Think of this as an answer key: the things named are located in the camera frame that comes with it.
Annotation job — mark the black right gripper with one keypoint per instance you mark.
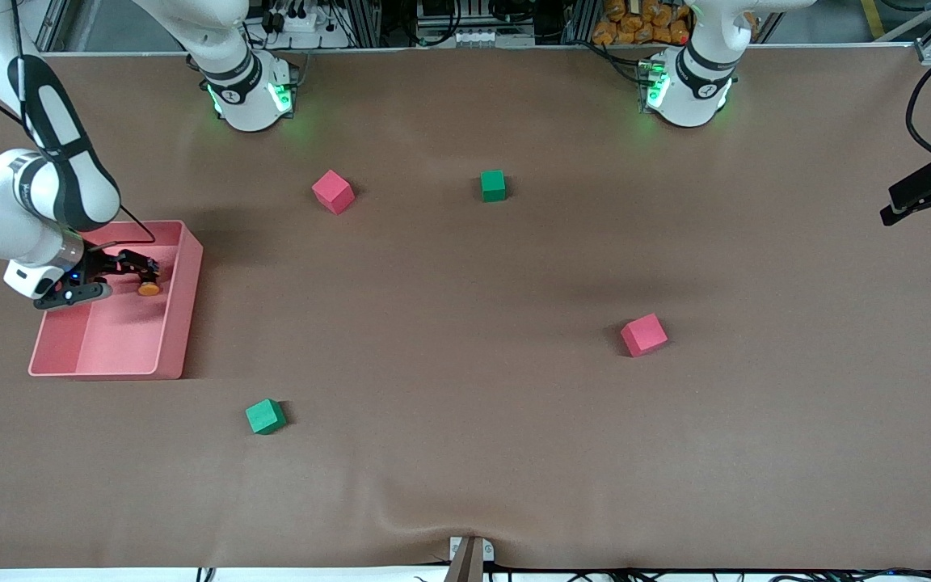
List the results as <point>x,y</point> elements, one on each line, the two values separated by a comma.
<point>100,263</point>

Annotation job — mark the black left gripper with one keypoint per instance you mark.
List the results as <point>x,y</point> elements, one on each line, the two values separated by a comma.
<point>928,185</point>

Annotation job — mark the orange mushroom push button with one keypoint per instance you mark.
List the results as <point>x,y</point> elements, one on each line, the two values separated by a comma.
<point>149,288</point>

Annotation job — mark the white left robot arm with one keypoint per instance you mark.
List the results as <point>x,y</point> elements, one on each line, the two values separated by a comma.
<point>688,101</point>

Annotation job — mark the pink plastic bin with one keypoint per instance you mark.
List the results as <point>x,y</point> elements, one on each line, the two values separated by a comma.
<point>126,339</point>

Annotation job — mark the green foam cube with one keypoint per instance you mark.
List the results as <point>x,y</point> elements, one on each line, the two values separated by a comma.
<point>493,186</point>
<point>265,417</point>

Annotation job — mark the pink foam cube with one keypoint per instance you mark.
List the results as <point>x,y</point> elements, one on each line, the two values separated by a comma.
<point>332,192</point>
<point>643,335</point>

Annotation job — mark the white power strip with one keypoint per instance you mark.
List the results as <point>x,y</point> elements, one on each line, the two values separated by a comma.
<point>304,20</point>

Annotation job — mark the bag of orange objects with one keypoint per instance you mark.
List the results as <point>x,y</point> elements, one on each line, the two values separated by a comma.
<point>635,28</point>

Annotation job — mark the brown table mat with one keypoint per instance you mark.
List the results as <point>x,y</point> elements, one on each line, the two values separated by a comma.
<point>465,444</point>

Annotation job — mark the white connector block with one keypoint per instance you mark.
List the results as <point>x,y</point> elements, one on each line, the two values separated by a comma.
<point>473,36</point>

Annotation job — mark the aluminium frame column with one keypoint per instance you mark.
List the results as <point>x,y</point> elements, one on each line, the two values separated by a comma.
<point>364,24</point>
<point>580,20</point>

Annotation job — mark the aluminium camera mount profile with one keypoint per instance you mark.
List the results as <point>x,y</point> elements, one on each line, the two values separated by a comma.
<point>469,566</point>

